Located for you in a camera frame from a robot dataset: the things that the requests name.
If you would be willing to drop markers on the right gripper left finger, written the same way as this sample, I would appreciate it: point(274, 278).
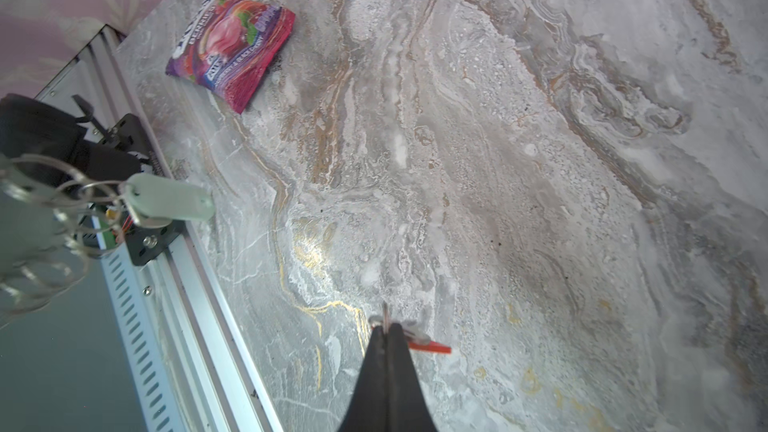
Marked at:
point(367, 410)

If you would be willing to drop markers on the red capped key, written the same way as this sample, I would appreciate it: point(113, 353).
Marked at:
point(415, 337)

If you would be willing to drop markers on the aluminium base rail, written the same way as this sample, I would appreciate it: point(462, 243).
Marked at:
point(191, 366)

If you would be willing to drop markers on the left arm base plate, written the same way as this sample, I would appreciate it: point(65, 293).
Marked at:
point(147, 231)

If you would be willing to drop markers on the metal key ring plate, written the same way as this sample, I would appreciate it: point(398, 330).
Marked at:
point(52, 219)

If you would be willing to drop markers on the pink snack packet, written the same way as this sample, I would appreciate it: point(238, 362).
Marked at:
point(228, 45)

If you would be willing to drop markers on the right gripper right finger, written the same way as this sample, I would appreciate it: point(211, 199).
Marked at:
point(406, 408)

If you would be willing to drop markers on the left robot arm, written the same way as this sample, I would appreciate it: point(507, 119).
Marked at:
point(29, 126)

